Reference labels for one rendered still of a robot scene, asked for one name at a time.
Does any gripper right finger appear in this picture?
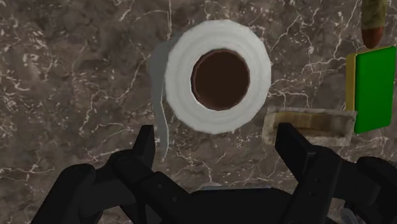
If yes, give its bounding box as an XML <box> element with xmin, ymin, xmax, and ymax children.
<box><xmin>274</xmin><ymin>122</ymin><xmax>397</xmax><ymax>224</ymax></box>

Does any white toilet paper roll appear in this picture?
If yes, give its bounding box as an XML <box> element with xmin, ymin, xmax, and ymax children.
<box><xmin>148</xmin><ymin>19</ymin><xmax>272</xmax><ymax>160</ymax></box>

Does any brown and olive bottle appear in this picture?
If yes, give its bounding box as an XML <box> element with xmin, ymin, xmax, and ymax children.
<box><xmin>361</xmin><ymin>0</ymin><xmax>388</xmax><ymax>50</ymax></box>

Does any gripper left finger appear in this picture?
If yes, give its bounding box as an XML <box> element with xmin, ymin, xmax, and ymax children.
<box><xmin>31</xmin><ymin>124</ymin><xmax>190</xmax><ymax>224</ymax></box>

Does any beige stone soap dish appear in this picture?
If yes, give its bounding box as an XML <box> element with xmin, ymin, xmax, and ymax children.
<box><xmin>261</xmin><ymin>106</ymin><xmax>358</xmax><ymax>148</ymax></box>

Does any green and yellow sponge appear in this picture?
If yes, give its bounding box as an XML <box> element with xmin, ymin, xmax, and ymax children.
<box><xmin>345</xmin><ymin>45</ymin><xmax>397</xmax><ymax>135</ymax></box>

